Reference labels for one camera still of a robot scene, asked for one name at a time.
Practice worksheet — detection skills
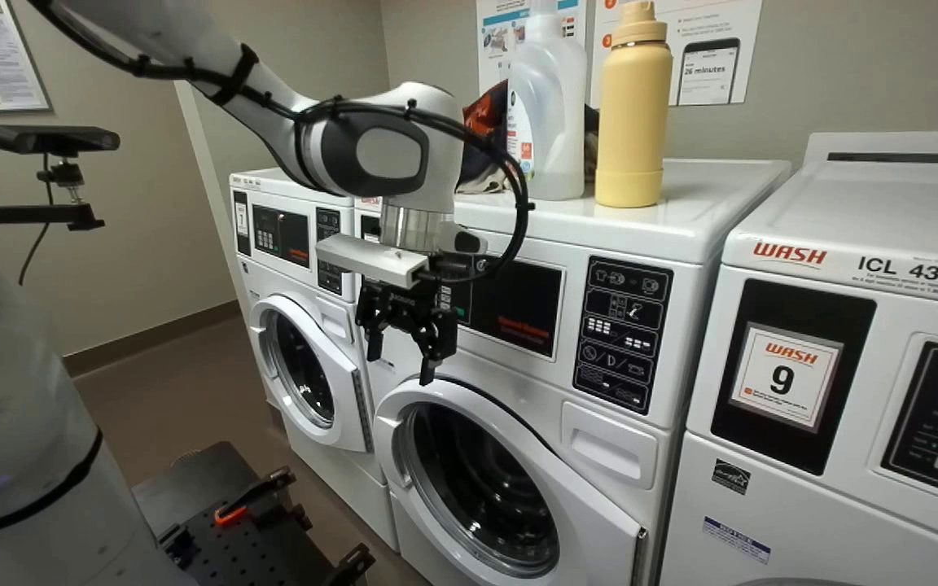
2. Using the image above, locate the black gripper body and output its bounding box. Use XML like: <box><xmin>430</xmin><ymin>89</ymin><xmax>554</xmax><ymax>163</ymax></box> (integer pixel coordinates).
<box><xmin>384</xmin><ymin>253</ymin><xmax>486</xmax><ymax>325</ymax></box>

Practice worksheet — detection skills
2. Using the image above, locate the round glass washer door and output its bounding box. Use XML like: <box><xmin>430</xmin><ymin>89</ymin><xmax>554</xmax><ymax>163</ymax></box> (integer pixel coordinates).
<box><xmin>249</xmin><ymin>289</ymin><xmax>373</xmax><ymax>455</ymax></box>
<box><xmin>371</xmin><ymin>378</ymin><xmax>651</xmax><ymax>586</ymax></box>

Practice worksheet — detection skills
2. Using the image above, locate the white washing machine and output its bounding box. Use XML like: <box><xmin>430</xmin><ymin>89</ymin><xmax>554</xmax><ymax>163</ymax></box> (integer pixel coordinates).
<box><xmin>224</xmin><ymin>163</ymin><xmax>399</xmax><ymax>550</ymax></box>

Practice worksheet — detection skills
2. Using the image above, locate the white washing machine number 8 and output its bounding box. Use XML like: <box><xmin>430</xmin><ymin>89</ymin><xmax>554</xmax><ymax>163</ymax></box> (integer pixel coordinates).
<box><xmin>366</xmin><ymin>161</ymin><xmax>796</xmax><ymax>586</ymax></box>

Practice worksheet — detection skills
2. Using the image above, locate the white washing machine number 9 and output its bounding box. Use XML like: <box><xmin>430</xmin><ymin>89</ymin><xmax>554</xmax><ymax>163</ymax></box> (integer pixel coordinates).
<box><xmin>657</xmin><ymin>128</ymin><xmax>938</xmax><ymax>586</ymax></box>

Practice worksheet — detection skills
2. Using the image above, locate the clear detergent bottle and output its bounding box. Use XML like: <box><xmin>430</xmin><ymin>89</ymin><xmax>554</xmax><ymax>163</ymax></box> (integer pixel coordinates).
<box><xmin>500</xmin><ymin>21</ymin><xmax>592</xmax><ymax>204</ymax></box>

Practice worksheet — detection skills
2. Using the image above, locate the yellow water bottle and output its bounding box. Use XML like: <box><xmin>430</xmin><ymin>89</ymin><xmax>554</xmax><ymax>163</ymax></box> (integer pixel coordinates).
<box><xmin>592</xmin><ymin>0</ymin><xmax>675</xmax><ymax>213</ymax></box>

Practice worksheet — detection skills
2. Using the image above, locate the black robot cart platform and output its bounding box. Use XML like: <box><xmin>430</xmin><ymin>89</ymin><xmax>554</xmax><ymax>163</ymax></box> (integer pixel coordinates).
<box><xmin>131</xmin><ymin>436</ymin><xmax>377</xmax><ymax>586</ymax></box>

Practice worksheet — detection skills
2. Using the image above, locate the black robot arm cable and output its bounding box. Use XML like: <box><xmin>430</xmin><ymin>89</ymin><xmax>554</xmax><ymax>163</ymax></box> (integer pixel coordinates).
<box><xmin>29</xmin><ymin>0</ymin><xmax>535</xmax><ymax>286</ymax></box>

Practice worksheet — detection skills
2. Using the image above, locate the orange handled black clamp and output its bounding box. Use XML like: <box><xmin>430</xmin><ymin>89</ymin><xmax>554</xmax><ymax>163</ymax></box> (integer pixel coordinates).
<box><xmin>208</xmin><ymin>467</ymin><xmax>300</xmax><ymax>537</ymax></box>

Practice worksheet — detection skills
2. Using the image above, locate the wall poster with blue stripe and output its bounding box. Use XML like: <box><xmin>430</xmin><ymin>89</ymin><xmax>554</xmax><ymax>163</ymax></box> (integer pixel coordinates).
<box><xmin>475</xmin><ymin>0</ymin><xmax>592</xmax><ymax>93</ymax></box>

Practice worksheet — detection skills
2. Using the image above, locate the black camera cable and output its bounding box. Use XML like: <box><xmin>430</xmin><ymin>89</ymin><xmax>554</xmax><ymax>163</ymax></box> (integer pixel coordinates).
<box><xmin>15</xmin><ymin>161</ymin><xmax>60</xmax><ymax>289</ymax></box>

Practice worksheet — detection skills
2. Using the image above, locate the wall poster with phone picture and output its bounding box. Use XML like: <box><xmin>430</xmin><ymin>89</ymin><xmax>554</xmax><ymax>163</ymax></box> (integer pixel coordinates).
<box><xmin>589</xmin><ymin>0</ymin><xmax>764</xmax><ymax>110</ymax></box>

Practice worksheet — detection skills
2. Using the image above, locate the black stereo camera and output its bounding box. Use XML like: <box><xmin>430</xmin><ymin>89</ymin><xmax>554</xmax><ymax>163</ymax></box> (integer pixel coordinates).
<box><xmin>0</xmin><ymin>123</ymin><xmax>125</xmax><ymax>161</ymax></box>

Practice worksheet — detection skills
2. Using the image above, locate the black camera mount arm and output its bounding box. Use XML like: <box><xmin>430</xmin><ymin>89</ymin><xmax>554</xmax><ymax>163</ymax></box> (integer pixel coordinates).
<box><xmin>0</xmin><ymin>153</ymin><xmax>107</xmax><ymax>263</ymax></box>

